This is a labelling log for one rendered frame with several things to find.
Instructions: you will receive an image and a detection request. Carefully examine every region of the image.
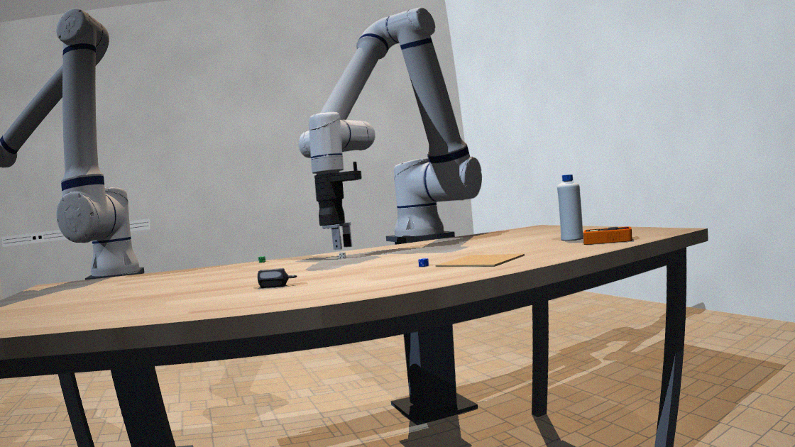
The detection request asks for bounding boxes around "grey plastic bottle with blue cap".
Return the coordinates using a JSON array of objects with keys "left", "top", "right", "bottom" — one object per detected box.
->
[{"left": 557, "top": 175, "right": 583, "bottom": 241}]

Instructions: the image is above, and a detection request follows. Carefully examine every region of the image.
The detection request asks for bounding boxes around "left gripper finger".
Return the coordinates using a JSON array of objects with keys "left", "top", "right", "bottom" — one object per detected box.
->
[
  {"left": 339, "top": 222, "right": 352, "bottom": 247},
  {"left": 322, "top": 224, "right": 342, "bottom": 250}
]

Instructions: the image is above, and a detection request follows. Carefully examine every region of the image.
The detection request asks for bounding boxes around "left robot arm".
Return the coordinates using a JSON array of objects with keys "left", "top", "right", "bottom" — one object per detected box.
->
[{"left": 299, "top": 7, "right": 482, "bottom": 237}]

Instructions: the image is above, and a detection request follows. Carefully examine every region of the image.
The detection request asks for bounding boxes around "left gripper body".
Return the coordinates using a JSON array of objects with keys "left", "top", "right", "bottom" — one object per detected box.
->
[{"left": 311, "top": 156, "right": 362, "bottom": 226}]

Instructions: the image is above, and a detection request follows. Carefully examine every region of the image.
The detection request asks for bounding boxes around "orange square mat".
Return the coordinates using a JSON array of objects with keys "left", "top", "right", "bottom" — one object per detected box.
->
[{"left": 435, "top": 254, "right": 525, "bottom": 267}]

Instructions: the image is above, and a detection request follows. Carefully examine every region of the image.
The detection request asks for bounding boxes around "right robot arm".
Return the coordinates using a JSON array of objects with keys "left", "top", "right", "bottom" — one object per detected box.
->
[{"left": 0, "top": 9, "right": 140, "bottom": 276}]

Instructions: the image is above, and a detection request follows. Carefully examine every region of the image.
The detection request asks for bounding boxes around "orange digital multimeter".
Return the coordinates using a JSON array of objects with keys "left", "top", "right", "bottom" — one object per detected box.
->
[{"left": 583, "top": 226, "right": 632, "bottom": 245}]

